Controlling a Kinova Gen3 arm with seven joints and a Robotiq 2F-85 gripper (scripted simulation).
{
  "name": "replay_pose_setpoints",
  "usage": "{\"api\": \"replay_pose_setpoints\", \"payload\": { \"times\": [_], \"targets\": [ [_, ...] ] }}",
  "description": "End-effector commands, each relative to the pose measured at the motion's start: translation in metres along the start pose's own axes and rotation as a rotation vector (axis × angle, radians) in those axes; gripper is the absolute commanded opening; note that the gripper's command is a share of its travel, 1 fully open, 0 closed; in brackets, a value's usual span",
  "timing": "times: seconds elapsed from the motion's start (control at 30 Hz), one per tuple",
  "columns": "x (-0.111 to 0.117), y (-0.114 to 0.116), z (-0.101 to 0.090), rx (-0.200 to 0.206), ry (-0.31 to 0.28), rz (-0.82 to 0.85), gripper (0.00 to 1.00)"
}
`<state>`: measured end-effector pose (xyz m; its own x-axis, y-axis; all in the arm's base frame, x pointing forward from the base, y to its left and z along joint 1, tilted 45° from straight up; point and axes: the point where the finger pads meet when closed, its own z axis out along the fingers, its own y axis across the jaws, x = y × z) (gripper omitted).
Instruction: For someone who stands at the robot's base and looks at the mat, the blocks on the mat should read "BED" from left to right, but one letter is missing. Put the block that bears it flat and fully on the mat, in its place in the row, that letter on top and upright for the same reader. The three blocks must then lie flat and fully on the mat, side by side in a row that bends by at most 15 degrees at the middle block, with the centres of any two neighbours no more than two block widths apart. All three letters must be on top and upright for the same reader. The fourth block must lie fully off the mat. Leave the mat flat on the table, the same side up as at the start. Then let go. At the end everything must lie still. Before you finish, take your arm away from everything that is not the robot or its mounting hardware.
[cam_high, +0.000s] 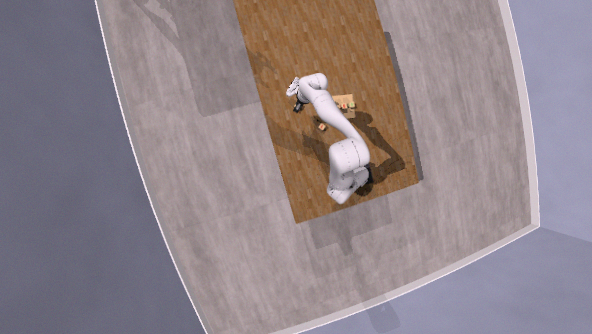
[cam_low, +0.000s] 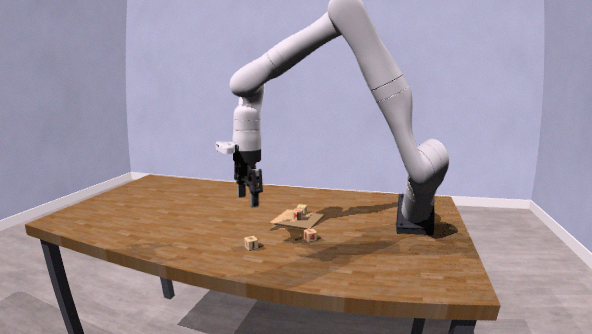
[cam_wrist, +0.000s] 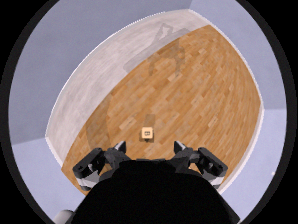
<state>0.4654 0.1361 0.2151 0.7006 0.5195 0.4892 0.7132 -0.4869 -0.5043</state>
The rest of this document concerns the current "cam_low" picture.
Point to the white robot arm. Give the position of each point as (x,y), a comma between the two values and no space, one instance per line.
(384,78)

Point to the tan flat mat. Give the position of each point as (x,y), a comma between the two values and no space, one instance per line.
(307,222)

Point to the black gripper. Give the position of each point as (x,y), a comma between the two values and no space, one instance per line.
(245,165)

